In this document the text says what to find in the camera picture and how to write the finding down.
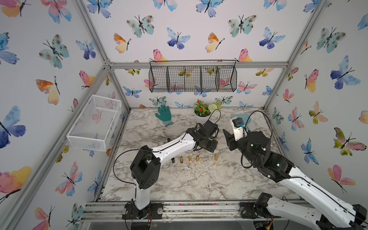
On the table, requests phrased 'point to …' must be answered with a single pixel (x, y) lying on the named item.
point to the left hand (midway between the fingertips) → (215, 145)
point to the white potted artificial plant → (202, 111)
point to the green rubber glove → (165, 115)
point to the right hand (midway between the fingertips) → (231, 126)
